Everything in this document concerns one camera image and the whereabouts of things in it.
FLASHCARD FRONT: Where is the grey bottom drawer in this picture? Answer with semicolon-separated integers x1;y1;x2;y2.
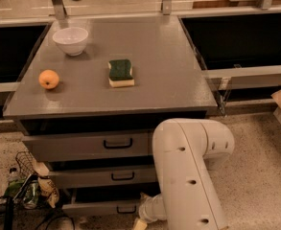
61;185;162;219

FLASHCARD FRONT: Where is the grey drawer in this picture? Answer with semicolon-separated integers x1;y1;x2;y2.
49;165;157;189
61;185;162;219
23;130;152;162

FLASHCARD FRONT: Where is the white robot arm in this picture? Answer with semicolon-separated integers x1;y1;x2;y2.
132;119;235;230

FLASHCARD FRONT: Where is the grey middle drawer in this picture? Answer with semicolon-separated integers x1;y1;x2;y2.
49;165;157;189

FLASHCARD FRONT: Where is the grey top drawer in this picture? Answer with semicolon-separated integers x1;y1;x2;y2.
23;130;152;162

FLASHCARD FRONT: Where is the grey drawer cabinet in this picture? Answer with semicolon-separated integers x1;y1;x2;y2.
4;16;217;212

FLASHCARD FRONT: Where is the green snack bag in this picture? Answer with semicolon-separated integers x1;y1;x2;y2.
22;180;40;210

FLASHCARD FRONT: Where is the clear plastic bottle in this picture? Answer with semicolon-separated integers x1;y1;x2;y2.
8;168;19;184

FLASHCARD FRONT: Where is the green yellow sponge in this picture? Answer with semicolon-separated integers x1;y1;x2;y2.
108;59;134;88

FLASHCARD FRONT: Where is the orange fruit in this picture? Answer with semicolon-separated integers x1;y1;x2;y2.
38;70;59;90

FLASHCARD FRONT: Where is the white ceramic bowl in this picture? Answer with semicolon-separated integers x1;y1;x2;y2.
53;27;88;56

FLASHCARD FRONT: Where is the black cable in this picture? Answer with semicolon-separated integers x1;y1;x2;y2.
34;208;76;230

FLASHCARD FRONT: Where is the black wire basket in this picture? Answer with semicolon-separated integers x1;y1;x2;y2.
15;151;35;176

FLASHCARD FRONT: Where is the metal bracket left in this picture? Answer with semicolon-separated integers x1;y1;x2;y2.
52;0;66;20

